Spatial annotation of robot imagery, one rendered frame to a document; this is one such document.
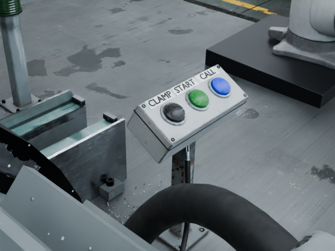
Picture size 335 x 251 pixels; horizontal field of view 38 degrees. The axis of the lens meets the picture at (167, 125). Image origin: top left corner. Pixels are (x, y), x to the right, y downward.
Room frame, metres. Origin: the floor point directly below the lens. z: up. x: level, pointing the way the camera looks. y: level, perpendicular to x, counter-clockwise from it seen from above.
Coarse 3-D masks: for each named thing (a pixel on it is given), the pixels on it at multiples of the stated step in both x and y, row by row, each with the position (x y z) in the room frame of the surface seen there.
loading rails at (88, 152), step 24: (72, 96) 0.82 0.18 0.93; (0, 120) 0.72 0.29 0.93; (24, 120) 0.74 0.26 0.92; (48, 120) 0.75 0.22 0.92; (72, 120) 0.78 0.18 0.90; (120, 120) 0.73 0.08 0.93; (48, 144) 0.74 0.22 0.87; (72, 144) 0.65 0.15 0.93; (96, 144) 0.68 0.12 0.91; (120, 144) 0.72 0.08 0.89; (72, 168) 0.64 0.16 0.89; (96, 168) 0.68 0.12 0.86; (120, 168) 0.72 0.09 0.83; (96, 192) 0.68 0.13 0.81; (120, 192) 0.69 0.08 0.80
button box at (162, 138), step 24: (216, 72) 0.64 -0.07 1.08; (168, 96) 0.57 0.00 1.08; (216, 96) 0.60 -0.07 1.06; (240, 96) 0.62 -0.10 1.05; (144, 120) 0.53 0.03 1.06; (168, 120) 0.53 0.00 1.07; (192, 120) 0.54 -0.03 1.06; (216, 120) 0.57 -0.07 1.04; (144, 144) 0.53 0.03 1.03; (168, 144) 0.50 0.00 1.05
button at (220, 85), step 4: (212, 80) 0.62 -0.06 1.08; (216, 80) 0.62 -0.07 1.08; (220, 80) 0.62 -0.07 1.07; (224, 80) 0.62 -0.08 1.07; (212, 84) 0.61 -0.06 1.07; (216, 84) 0.61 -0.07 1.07; (220, 84) 0.61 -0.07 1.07; (224, 84) 0.62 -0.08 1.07; (228, 84) 0.62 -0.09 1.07; (212, 88) 0.61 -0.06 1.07; (216, 88) 0.61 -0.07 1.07; (220, 88) 0.61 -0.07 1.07; (224, 88) 0.61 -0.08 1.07; (228, 88) 0.61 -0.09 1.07; (216, 92) 0.60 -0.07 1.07; (220, 92) 0.60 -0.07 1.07; (224, 92) 0.60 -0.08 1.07; (228, 92) 0.61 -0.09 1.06
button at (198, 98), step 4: (192, 92) 0.58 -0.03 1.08; (196, 92) 0.58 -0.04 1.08; (200, 92) 0.59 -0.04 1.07; (188, 96) 0.58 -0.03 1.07; (192, 96) 0.57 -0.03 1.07; (196, 96) 0.58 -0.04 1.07; (200, 96) 0.58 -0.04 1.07; (204, 96) 0.58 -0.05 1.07; (192, 100) 0.57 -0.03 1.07; (196, 100) 0.57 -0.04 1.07; (200, 100) 0.57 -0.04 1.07; (204, 100) 0.58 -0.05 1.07; (208, 100) 0.58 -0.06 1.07; (192, 104) 0.57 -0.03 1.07; (196, 104) 0.57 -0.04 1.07; (200, 104) 0.57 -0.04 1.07; (204, 104) 0.57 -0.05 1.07
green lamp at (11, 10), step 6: (0, 0) 0.97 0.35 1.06; (6, 0) 0.97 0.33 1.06; (12, 0) 0.98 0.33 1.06; (18, 0) 1.00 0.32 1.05; (0, 6) 0.97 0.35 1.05; (6, 6) 0.97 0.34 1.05; (12, 6) 0.98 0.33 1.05; (18, 6) 0.99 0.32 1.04; (0, 12) 0.97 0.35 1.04; (6, 12) 0.97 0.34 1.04; (12, 12) 0.98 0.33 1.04
